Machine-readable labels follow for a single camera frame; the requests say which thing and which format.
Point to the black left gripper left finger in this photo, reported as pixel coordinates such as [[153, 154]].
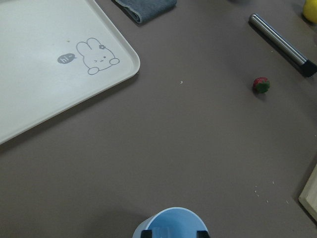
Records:
[[146, 234]]

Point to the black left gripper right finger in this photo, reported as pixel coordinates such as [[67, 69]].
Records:
[[203, 234]]

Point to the clear ice cube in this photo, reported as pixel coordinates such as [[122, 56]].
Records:
[[161, 232]]

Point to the red strawberry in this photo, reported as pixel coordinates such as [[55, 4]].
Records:
[[261, 85]]

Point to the light blue plastic cup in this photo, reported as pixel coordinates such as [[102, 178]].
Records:
[[183, 222]]

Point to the wooden cutting board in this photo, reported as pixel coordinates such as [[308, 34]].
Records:
[[308, 196]]

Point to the cream rabbit serving tray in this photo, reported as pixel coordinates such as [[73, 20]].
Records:
[[55, 54]]

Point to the grey folded cloth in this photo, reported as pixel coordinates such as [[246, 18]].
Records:
[[142, 11]]

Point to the yellow lemon upper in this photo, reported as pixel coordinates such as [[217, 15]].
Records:
[[310, 10]]

